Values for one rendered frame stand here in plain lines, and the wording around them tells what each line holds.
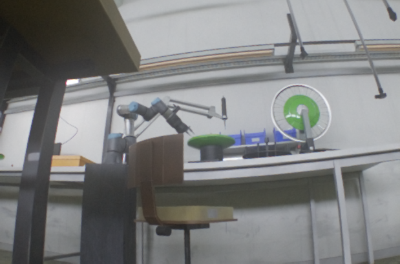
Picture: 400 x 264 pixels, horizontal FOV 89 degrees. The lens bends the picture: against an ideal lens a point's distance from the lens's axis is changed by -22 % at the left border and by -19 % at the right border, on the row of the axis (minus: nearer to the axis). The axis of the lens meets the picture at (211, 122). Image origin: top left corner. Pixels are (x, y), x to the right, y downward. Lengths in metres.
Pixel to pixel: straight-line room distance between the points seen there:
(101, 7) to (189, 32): 2.94
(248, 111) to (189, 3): 1.92
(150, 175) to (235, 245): 1.62
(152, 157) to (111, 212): 0.46
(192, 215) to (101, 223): 0.56
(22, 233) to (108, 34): 0.47
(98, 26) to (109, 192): 0.98
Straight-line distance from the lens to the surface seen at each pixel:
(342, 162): 1.69
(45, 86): 0.72
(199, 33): 3.36
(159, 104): 1.49
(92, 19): 0.53
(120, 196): 1.34
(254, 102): 2.73
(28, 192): 0.64
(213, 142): 1.55
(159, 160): 1.01
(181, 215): 1.01
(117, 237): 1.35
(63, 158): 2.18
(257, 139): 2.36
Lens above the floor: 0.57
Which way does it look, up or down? 21 degrees up
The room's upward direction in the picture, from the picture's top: 2 degrees counter-clockwise
